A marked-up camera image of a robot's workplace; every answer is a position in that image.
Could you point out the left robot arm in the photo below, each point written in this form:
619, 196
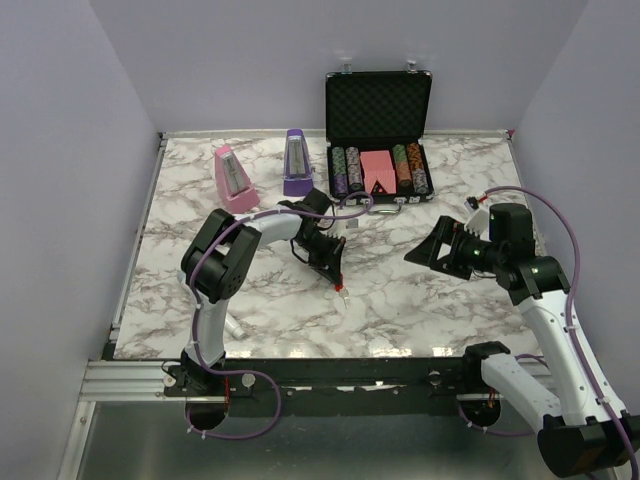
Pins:
216, 264

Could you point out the black poker chip case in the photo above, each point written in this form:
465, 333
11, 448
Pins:
369, 111

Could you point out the purple metronome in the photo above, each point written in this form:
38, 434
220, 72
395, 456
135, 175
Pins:
297, 170

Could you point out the pink playing card deck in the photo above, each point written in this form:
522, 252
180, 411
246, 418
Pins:
379, 172

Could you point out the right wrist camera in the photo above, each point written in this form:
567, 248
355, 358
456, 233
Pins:
478, 220

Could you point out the white microphone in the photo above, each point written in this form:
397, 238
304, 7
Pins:
233, 328

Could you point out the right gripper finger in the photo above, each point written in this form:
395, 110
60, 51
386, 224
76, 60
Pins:
442, 234
427, 255

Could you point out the pink metronome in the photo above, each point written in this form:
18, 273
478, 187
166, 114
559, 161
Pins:
235, 189

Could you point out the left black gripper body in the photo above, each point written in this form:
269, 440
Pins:
319, 245

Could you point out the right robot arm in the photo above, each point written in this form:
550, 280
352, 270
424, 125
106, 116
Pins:
581, 426

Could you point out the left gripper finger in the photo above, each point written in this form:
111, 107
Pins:
326, 269
335, 253

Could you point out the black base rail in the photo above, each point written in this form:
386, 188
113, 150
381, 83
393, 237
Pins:
435, 386

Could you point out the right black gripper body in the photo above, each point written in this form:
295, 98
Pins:
466, 252

